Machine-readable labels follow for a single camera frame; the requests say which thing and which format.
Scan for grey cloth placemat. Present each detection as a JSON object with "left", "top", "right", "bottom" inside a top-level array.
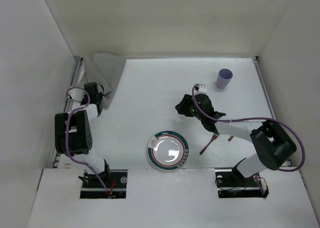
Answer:
[{"left": 79, "top": 52, "right": 127, "bottom": 109}]

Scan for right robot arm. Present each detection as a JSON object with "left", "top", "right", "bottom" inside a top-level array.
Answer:
[{"left": 175, "top": 93, "right": 297, "bottom": 183}]

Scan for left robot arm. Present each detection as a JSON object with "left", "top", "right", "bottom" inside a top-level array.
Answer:
[{"left": 54, "top": 82, "right": 113, "bottom": 189}]

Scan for brown wooden fork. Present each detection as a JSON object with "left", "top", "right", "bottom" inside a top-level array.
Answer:
[{"left": 199, "top": 134, "right": 219, "bottom": 155}]

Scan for white plate with green rim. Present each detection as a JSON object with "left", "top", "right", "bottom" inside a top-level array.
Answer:
[{"left": 147, "top": 131, "right": 190, "bottom": 172}]

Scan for lilac plastic cup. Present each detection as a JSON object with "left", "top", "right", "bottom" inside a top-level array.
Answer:
[{"left": 216, "top": 68, "right": 233, "bottom": 89}]

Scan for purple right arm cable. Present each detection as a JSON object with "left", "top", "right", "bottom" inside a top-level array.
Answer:
[{"left": 191, "top": 83, "right": 305, "bottom": 172}]

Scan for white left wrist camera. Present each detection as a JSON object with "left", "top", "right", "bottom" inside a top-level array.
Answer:
[{"left": 66, "top": 87, "right": 85, "bottom": 102}]

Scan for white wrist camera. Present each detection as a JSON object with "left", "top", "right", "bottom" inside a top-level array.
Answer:
[
  {"left": 195, "top": 84, "right": 207, "bottom": 94},
  {"left": 66, "top": 87, "right": 85, "bottom": 102}
]

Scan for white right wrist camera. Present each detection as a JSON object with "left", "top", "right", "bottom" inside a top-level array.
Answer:
[{"left": 195, "top": 84, "right": 207, "bottom": 94}]

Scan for left aluminium frame rail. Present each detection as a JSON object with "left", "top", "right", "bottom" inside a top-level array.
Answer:
[{"left": 48, "top": 57, "right": 83, "bottom": 169}]

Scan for aluminium frame rail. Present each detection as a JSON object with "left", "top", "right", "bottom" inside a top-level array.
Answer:
[
  {"left": 48, "top": 57, "right": 83, "bottom": 169},
  {"left": 252, "top": 56, "right": 293, "bottom": 168}
]

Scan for right aluminium frame rail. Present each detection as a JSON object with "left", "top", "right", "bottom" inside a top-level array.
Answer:
[{"left": 252, "top": 56, "right": 293, "bottom": 168}]

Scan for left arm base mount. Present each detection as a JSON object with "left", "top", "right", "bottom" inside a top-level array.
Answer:
[{"left": 78, "top": 170, "right": 128, "bottom": 199}]

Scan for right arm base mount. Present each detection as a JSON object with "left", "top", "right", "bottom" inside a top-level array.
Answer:
[{"left": 214, "top": 169, "right": 269, "bottom": 199}]

